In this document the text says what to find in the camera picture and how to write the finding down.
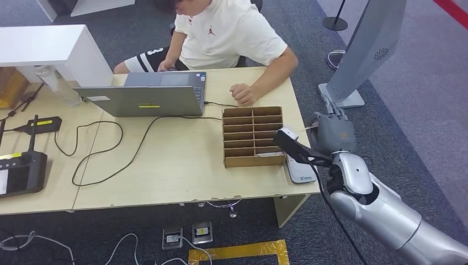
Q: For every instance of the brown cardboard box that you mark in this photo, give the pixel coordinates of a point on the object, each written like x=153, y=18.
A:
x=11, y=86

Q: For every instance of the red barrier belt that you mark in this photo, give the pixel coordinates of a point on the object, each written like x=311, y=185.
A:
x=453, y=11

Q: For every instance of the dark shoe white sole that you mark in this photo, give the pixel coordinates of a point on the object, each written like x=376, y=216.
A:
x=334, y=60

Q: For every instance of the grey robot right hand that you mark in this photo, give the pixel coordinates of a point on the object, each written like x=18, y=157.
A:
x=334, y=133

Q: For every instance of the person's left hand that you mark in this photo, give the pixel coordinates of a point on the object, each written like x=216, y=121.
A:
x=244, y=94

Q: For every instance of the black power adapter yellow label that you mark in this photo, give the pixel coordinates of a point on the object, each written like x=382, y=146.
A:
x=41, y=125

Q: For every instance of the person's right hand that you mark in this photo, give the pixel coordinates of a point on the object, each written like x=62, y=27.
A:
x=166, y=65

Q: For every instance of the clear plastic water bottle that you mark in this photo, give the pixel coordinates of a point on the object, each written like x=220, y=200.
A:
x=58, y=87

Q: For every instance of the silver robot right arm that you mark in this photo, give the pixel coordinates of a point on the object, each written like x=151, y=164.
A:
x=384, y=215

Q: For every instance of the person's right forearm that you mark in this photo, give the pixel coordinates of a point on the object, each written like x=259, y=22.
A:
x=175, y=45

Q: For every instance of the grey laptop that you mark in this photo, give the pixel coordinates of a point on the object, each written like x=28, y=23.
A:
x=146, y=100

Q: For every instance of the grey kiosk stand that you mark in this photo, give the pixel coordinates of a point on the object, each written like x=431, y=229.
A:
x=365, y=47

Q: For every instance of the wooden desk leg panel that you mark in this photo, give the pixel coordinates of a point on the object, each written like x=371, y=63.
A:
x=289, y=210

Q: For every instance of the grey white card reader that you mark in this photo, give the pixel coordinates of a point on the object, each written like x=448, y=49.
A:
x=301, y=173

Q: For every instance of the brown wooden card organizer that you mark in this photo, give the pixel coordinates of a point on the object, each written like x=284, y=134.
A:
x=252, y=161

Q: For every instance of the black remote controller with antenna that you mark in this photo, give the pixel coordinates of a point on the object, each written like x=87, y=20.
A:
x=22, y=173

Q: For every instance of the white cabinet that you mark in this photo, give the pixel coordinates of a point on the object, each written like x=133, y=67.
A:
x=102, y=4

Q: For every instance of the metal floor socket box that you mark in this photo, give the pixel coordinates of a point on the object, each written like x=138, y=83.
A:
x=172, y=238
x=202, y=233

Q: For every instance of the person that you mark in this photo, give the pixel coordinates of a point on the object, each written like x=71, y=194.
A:
x=226, y=36

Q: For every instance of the yellow tape frame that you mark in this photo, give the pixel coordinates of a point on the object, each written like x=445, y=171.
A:
x=239, y=250

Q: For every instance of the white room key card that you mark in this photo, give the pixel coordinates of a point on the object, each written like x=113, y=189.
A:
x=267, y=154

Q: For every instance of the stanchion post with base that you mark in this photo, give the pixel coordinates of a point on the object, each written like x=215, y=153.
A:
x=335, y=23

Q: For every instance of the white desk shelf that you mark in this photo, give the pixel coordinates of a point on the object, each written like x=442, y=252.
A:
x=44, y=44

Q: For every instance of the person's left forearm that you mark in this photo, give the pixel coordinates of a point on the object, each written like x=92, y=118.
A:
x=276, y=75

